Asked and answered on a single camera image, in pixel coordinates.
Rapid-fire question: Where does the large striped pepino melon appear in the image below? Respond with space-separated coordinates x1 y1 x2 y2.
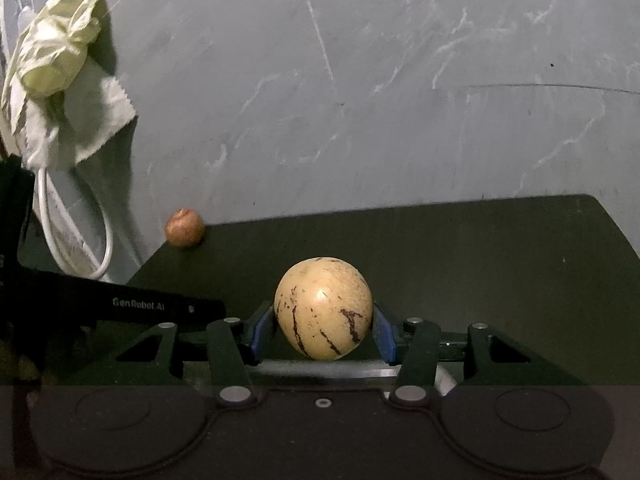
273 257 373 361

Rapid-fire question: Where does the metal tray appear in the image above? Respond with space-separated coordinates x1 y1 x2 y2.
245 360 458 396

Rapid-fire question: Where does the black mat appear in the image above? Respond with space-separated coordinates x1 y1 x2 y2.
132 195 639 385

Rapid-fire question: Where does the red apple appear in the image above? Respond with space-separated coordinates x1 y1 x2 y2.
164 208 205 248

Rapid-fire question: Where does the white and yellow cloth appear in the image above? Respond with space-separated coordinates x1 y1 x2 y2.
1 0 137 171

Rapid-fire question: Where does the white cable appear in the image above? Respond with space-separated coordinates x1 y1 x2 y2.
31 167 115 281

